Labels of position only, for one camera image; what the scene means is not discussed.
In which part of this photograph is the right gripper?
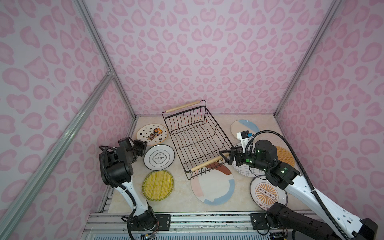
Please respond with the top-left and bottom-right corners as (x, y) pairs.
(218, 145), (269, 172)

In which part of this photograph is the star patterned plate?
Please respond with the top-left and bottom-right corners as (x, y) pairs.
(136, 124), (169, 146)

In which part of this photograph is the white green-rimmed plate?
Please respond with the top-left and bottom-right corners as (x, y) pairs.
(144, 145), (175, 171)

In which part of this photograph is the black wire dish rack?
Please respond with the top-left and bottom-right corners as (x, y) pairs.
(162, 100), (233, 180)

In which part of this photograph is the yellow striped plate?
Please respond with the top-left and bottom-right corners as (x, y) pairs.
(142, 170), (175, 202)

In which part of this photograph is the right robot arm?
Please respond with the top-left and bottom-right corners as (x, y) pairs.
(219, 140), (378, 240)

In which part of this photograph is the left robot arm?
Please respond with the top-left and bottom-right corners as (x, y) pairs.
(99, 138), (157, 230)

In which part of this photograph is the white plaid plate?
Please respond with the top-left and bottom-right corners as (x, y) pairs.
(232, 163), (265, 178)

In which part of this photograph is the cream blue plate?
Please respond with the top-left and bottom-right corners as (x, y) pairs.
(230, 120), (260, 140)

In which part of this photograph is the large pink blue plate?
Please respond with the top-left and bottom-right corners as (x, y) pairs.
(191, 164), (235, 206)

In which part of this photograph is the orange sunburst plate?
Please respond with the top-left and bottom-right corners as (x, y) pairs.
(250, 178), (288, 211)

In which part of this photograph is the orange woven plate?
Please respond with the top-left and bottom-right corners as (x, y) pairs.
(276, 146), (296, 167)

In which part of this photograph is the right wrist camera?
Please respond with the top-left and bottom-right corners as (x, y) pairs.
(237, 130), (253, 148)

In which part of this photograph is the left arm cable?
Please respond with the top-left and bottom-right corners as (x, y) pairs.
(98, 145), (139, 211)

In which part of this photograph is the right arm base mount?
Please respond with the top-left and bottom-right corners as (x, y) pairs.
(250, 213), (270, 231)

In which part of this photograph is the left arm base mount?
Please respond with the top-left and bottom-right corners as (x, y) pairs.
(129, 214), (171, 232)

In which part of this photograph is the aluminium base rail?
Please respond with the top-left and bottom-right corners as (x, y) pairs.
(80, 194), (343, 240)

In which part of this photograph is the aluminium frame strut left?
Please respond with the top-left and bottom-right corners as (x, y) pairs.
(1, 1), (135, 240)

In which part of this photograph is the aluminium frame strut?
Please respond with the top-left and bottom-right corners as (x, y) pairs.
(1, 1), (135, 240)
(274, 0), (344, 119)

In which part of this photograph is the aluminium frame strut right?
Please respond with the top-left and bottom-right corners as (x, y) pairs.
(274, 0), (344, 119)

